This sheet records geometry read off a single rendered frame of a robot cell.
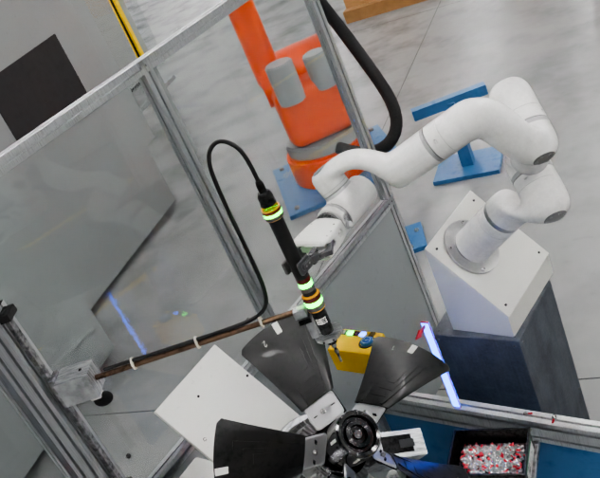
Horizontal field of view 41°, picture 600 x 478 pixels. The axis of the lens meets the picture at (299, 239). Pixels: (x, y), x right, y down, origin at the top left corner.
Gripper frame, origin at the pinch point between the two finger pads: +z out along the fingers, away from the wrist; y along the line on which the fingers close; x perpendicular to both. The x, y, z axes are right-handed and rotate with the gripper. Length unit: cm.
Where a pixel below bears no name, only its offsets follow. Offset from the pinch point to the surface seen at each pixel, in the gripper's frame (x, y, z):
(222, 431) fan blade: -23.8, 12.0, 31.1
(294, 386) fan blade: -34.4, 13.3, 6.1
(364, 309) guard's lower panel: -93, 70, -88
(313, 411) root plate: -39.8, 8.3, 8.2
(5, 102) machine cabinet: -11, 373, -168
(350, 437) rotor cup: -42.2, -4.4, 12.0
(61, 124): 37, 71, -9
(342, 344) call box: -58, 33, -33
